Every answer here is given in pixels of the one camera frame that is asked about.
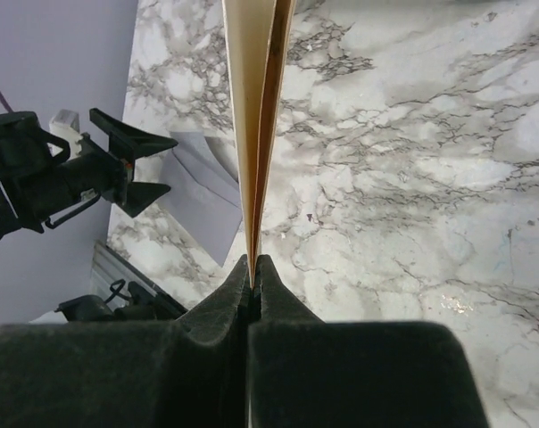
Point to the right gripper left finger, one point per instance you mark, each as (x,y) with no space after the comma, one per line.
(187,372)

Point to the grey envelope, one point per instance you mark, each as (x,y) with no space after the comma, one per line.
(203,197)

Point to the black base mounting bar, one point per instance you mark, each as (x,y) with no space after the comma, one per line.
(127,301)

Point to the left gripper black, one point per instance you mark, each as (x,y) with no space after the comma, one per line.
(73,186)

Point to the aluminium frame rail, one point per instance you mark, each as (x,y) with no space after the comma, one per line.
(109,266)

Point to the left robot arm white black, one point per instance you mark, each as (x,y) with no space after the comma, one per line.
(26,150)

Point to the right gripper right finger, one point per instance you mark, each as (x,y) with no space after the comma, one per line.
(304,372)

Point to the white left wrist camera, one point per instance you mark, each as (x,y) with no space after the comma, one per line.
(65,124)

